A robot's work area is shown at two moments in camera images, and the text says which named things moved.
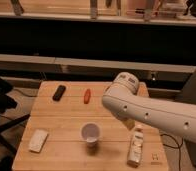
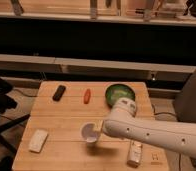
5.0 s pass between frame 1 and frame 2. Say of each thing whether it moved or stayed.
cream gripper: moved
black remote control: stayed
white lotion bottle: stayed
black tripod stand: stayed
